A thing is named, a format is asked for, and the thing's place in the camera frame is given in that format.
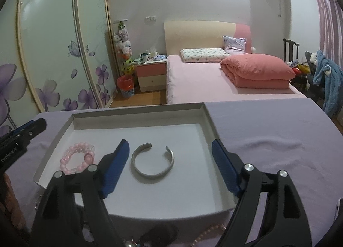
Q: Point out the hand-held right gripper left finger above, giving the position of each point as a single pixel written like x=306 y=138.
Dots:
x=118 y=163

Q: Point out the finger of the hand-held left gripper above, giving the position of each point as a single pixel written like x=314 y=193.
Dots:
x=20 y=127
x=36 y=127

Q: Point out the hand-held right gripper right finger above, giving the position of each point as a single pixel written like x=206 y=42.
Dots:
x=223 y=166

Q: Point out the silver bangle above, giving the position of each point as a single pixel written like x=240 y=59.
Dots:
x=152 y=159

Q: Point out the grey cardboard box tray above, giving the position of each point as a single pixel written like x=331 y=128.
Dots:
x=166 y=172

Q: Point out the pale pink pearl strand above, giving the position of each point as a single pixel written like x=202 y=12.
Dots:
x=206 y=233

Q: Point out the person's left hand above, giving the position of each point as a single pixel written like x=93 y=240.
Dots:
x=14 y=204

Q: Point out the purple table cloth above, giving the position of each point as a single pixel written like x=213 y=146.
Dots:
x=268 y=139

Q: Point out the trash bin with red bag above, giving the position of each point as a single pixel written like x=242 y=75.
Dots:
x=126 y=86

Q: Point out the floral glass door wardrobe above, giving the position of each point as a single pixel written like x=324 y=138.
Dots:
x=53 y=48

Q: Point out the pink bed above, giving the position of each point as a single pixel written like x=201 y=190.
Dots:
x=198 y=80

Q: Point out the pink and cream nightstand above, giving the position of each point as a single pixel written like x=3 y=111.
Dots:
x=150 y=75

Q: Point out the folded pink quilt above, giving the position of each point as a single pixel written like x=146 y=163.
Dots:
x=257 y=71

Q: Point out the white mug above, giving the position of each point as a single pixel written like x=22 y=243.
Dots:
x=144 y=58

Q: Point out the white patterned pillow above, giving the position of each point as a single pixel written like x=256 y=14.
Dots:
x=203 y=55

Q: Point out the purple floral pillow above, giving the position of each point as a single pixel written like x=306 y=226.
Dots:
x=235 y=44

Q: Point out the plush toy tower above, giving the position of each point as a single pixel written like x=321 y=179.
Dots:
x=123 y=40

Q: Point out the colourful toys on chair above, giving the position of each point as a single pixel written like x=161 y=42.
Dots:
x=301 y=67

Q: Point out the cream and pink headboard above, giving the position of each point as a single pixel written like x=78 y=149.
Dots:
x=198 y=35

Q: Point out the dark wooden chair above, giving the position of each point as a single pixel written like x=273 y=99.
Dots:
x=290 y=48

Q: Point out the white wall socket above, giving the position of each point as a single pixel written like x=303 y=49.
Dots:
x=150 y=18

